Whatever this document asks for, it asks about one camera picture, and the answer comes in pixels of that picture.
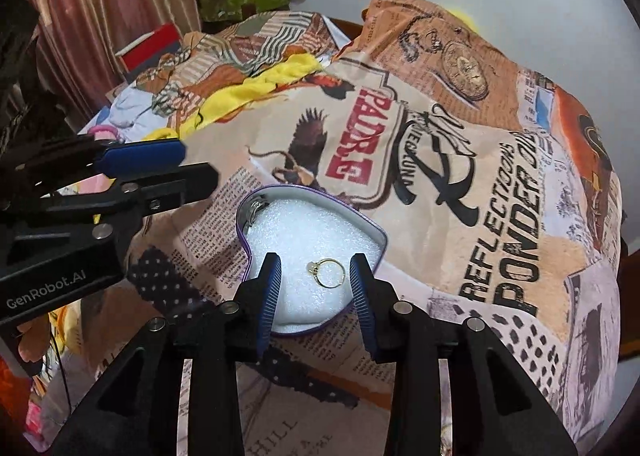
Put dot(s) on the red book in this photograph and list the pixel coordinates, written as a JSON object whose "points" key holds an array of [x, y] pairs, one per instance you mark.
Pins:
{"points": [[147, 49]]}

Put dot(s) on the purple heart-shaped tin box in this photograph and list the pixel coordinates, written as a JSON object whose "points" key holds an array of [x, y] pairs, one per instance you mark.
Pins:
{"points": [[315, 236]]}

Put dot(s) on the newspaper print bed cover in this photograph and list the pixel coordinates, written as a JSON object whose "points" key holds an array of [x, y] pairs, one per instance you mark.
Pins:
{"points": [[489, 180]]}

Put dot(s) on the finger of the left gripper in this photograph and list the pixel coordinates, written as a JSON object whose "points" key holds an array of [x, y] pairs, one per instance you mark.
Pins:
{"points": [[135, 159], [154, 191]]}

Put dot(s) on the silver charm in tin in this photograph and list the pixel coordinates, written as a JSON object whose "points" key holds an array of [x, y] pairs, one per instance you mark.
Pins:
{"points": [[249, 209]]}

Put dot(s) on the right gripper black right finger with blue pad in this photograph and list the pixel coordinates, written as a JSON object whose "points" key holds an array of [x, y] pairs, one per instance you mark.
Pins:
{"points": [[496, 408]]}

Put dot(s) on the striped pink curtain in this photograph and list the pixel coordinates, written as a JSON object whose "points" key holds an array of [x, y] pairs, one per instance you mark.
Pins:
{"points": [[78, 40]]}

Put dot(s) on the yellow round object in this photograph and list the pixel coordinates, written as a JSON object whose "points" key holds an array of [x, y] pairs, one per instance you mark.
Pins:
{"points": [[465, 18]]}

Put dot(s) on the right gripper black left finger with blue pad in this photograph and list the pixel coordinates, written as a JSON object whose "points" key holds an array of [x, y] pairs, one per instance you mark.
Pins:
{"points": [[133, 408]]}

